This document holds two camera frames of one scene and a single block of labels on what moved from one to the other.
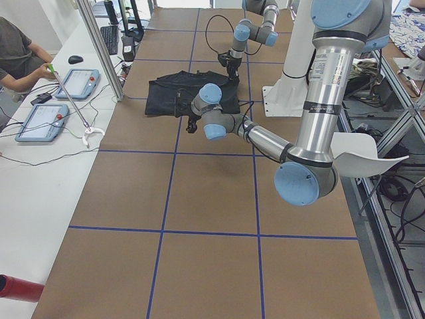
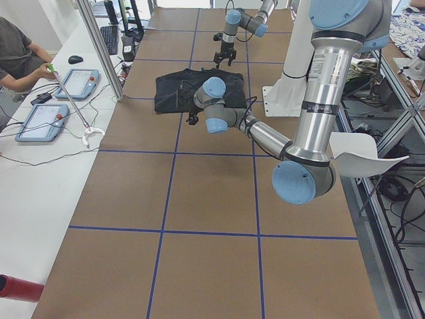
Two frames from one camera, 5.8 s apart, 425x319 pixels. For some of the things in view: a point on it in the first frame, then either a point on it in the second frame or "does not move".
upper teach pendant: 80,83 does not move
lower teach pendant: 42,122 does not move
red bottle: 13,288 does not move
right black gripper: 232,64 -> 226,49
